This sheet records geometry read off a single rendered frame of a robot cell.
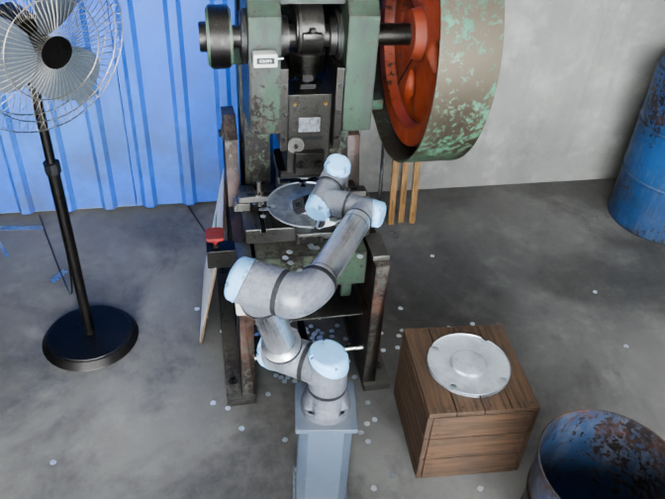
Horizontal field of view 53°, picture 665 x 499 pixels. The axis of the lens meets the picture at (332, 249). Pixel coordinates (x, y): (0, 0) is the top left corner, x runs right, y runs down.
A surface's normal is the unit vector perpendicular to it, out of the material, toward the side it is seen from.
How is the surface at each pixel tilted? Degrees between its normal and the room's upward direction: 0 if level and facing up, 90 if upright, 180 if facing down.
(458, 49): 77
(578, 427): 88
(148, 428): 0
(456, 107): 100
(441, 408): 0
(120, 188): 90
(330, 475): 90
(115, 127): 90
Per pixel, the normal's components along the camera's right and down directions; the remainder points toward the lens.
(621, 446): -0.60, 0.42
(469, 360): 0.05, -0.80
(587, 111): 0.18, 0.59
